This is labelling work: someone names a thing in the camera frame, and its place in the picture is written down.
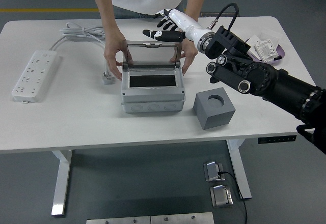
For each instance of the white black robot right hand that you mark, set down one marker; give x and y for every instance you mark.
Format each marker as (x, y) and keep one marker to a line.
(188, 25)

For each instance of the person's left hand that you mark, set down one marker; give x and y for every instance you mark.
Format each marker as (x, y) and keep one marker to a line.
(189, 56)

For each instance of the person's right hand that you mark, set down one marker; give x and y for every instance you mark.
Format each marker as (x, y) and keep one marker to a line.
(113, 53)

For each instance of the transparent grey-framed box lid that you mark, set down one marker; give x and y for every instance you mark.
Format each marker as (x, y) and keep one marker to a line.
(152, 53)

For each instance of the grey junction box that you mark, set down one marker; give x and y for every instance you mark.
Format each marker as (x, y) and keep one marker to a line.
(152, 99)

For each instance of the person's right forearm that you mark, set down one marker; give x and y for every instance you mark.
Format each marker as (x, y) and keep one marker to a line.
(104, 10)

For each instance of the person's left forearm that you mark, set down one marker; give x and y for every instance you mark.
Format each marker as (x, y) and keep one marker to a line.
(198, 0)

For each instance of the dark floor mat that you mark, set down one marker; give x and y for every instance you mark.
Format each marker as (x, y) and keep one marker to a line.
(224, 15)

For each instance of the grey block with round hole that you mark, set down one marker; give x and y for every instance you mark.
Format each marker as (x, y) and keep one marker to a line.
(216, 121)

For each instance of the white printed socket panel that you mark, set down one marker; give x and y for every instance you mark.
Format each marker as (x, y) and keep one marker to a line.
(266, 51)

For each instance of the white power strip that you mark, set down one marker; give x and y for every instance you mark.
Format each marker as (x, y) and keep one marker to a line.
(33, 76)

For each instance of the small black object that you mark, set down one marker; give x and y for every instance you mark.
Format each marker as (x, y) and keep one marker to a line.
(278, 58)

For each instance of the purple tray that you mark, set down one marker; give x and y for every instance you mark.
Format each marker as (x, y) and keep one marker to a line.
(281, 51)

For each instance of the silver foot pedal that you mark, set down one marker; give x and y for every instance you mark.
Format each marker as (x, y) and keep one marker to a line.
(221, 196)
(212, 170)

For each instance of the black table control panel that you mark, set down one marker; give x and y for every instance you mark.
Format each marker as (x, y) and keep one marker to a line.
(277, 139)

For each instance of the grey metal plate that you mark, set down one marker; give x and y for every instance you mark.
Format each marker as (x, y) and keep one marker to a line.
(182, 219)
(117, 220)

